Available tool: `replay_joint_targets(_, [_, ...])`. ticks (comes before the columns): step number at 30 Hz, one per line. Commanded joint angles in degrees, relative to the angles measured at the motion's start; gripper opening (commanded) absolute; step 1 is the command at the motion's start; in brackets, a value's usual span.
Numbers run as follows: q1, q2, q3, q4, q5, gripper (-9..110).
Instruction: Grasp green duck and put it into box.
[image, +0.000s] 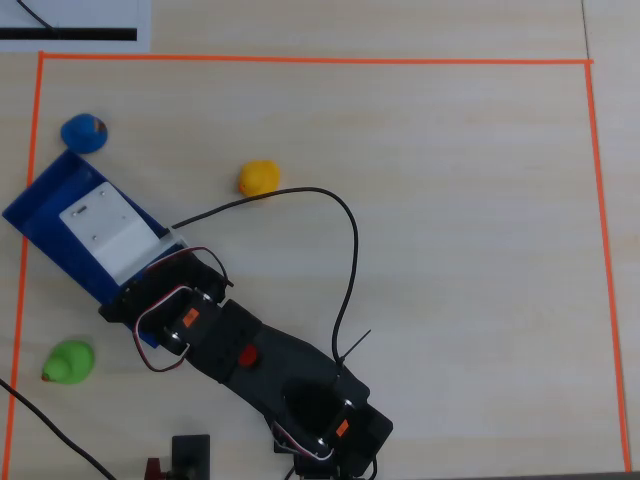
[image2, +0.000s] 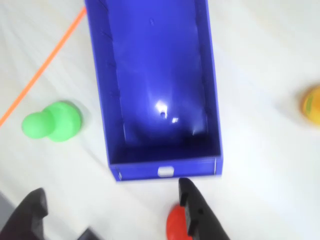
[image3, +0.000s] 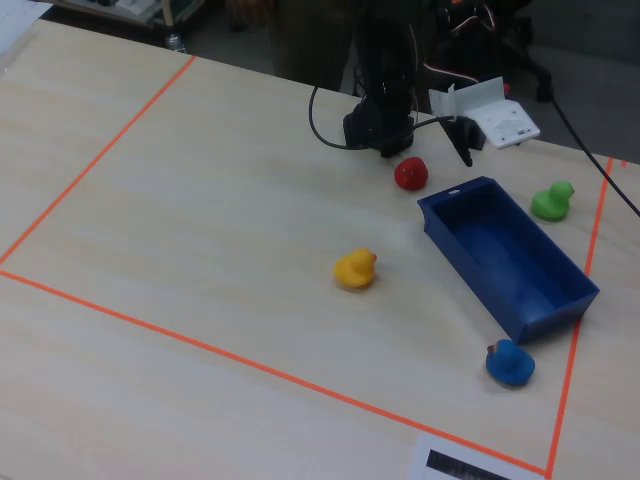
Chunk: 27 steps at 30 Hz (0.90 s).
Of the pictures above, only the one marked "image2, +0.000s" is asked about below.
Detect green rubber duck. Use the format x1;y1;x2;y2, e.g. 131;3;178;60
21;100;83;143

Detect orange tape strip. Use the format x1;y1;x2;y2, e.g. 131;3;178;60
0;6;88;127

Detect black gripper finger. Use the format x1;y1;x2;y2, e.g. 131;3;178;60
0;187;49;240
178;177;231;240

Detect yellow rubber duck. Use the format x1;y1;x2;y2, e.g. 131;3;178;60
298;84;320;126

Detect blue plastic box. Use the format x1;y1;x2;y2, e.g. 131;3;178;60
83;0;223;184

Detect red rubber duck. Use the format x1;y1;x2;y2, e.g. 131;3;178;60
165;204;193;240

